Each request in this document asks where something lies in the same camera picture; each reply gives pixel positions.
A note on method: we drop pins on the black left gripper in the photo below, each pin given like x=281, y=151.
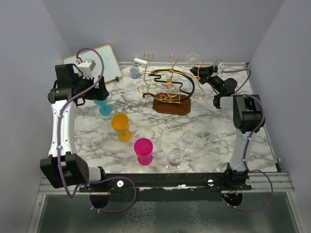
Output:
x=96, y=93

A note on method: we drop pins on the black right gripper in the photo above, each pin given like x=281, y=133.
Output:
x=204, y=73

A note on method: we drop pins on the clear wine glass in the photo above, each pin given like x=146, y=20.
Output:
x=193, y=59

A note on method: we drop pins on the blue plastic wine glass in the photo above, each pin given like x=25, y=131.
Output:
x=104, y=108

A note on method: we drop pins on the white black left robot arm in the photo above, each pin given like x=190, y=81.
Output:
x=63, y=166

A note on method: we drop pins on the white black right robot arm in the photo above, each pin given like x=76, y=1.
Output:
x=248, y=118

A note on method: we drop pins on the yellow plastic wine glass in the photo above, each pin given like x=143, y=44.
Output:
x=120, y=124

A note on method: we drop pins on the pink plastic wine glass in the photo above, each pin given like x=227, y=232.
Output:
x=143, y=148

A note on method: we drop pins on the small whiteboard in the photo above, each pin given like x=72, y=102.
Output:
x=111, y=66

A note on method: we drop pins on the small clear blue cup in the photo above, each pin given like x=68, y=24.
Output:
x=135, y=72

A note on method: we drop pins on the white whiteboard eraser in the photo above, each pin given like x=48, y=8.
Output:
x=140, y=62

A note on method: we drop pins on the clear glass near front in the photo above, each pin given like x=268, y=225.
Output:
x=175, y=157

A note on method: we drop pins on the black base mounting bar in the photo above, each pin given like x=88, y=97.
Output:
x=168, y=186

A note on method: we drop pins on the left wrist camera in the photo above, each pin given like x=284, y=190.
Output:
x=86, y=68

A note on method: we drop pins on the gold wire wine glass rack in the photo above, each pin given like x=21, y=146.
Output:
x=168, y=96

